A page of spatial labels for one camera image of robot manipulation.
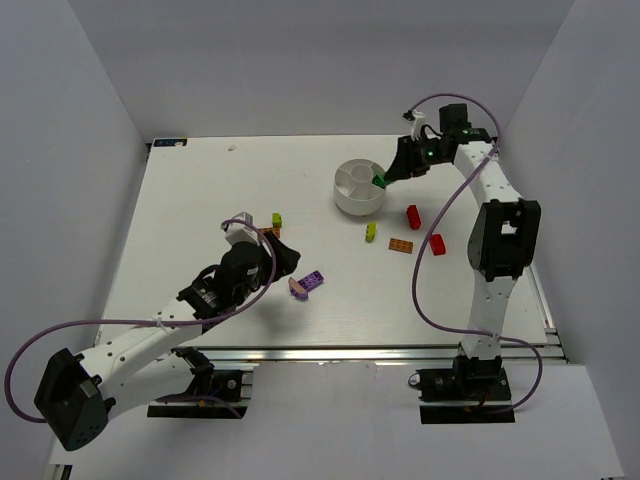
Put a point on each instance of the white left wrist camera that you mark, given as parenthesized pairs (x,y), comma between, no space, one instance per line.
(239,228)

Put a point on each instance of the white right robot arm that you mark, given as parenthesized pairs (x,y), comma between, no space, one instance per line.
(503,239)

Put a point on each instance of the red long lego brick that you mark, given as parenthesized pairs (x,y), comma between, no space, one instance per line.
(413,217)

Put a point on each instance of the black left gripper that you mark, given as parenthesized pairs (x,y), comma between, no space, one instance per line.
(273,257)

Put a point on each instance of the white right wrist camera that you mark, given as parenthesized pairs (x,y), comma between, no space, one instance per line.
(417,121)

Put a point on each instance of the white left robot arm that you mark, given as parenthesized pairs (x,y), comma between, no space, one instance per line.
(80,393)

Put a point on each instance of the red curved lego brick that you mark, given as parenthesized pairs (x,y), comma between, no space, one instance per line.
(437,244)

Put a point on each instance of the aluminium table front rail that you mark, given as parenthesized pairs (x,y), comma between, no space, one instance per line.
(328,354)

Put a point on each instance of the lime green tall lego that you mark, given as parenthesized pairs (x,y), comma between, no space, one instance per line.
(277,220)

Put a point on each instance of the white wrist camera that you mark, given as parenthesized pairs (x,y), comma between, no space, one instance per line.
(239,228)
(417,121)

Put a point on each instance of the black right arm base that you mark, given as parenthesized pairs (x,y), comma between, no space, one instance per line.
(470,391)

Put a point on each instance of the aluminium table right rail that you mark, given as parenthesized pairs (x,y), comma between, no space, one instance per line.
(551,349)

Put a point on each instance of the blue label sticker left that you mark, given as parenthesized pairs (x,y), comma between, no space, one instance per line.
(169,142)

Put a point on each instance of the purple lego assembly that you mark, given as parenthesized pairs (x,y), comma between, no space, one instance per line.
(301,288)

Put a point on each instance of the aluminium table rail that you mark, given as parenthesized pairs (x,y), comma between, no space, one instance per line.
(551,349)
(328,354)

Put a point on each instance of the lime green curved lego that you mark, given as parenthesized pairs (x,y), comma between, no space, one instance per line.
(370,232)

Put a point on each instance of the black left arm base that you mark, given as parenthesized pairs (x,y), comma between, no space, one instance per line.
(214,392)

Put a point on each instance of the orange flat lego plate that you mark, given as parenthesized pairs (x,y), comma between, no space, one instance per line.
(270,233)

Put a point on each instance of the dark green square lego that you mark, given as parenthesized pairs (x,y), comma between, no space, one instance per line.
(380,182)

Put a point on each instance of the white round divided container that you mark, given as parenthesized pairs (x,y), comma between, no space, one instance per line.
(353,191)

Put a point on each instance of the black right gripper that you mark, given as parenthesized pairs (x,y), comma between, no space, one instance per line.
(404,160)

